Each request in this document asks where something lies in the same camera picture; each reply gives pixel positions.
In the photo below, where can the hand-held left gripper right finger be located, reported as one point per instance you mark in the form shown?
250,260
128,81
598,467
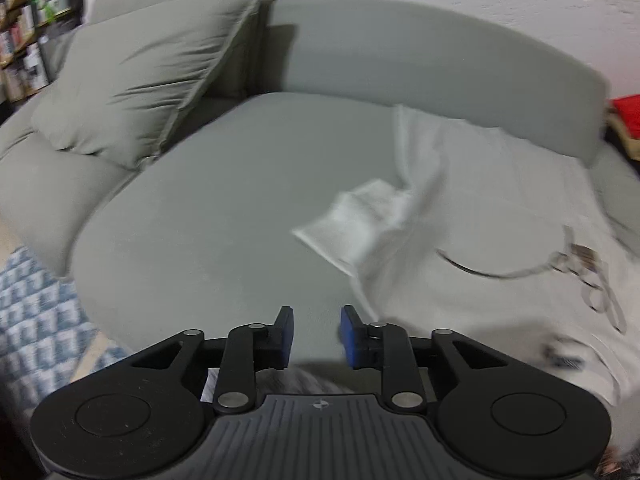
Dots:
350,337

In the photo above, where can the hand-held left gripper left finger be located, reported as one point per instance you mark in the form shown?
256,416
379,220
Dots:
285,336

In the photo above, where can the white t-shirt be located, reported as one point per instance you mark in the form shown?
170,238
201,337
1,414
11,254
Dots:
465,220

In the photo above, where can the grey sofa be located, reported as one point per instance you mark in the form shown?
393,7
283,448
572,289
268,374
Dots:
225,200

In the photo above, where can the blue white patterned rug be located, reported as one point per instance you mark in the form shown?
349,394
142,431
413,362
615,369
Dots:
35,330

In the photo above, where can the large grey pillow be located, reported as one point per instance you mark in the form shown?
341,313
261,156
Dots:
145,75

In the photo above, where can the tan folded cloth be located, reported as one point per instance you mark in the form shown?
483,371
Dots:
625,142

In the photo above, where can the red folded cloth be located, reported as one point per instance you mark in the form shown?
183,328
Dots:
629,112

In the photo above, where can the bookshelf with books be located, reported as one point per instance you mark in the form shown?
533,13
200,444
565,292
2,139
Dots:
25,25

